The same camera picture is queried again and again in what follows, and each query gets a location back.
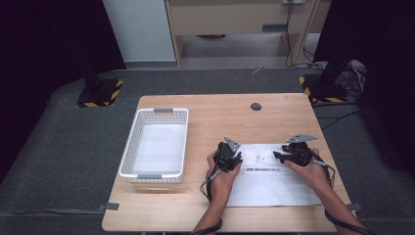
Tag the small thin metal piece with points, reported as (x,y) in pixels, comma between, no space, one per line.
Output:
(257,70)

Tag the white printed t-shirt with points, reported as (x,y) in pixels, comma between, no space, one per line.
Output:
(270,189)

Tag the light wooden desk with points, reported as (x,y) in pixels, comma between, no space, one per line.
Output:
(228,18)

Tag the grey tape piece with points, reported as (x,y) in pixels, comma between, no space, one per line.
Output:
(356,207)
(111,206)

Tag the dark curtain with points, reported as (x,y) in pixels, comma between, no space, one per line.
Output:
(385,32)

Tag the black stand with striped base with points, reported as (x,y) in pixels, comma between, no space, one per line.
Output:
(98,93)
(326,89)

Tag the white plastic basket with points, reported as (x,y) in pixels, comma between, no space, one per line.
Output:
(130,153)

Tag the white panel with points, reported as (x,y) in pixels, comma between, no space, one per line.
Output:
(140,29)

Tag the person's left hand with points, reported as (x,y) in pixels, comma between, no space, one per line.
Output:
(221,182)

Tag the person's right hand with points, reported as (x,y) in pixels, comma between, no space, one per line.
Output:
(310,178)

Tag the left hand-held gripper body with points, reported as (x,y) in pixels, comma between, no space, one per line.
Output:
(225,158)

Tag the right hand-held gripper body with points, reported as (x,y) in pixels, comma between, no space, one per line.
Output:
(300,153)

